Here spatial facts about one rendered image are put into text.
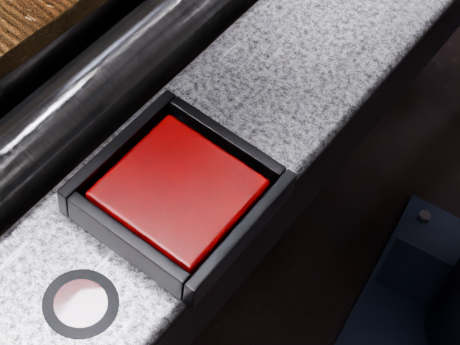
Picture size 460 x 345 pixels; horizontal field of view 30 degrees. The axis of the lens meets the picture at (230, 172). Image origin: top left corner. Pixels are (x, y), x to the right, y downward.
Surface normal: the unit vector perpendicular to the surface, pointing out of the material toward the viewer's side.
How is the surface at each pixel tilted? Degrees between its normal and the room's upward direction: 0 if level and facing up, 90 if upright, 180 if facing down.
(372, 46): 0
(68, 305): 0
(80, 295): 0
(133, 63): 31
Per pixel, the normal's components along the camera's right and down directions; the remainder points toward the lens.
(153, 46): 0.50, -0.20
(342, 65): 0.10, -0.56
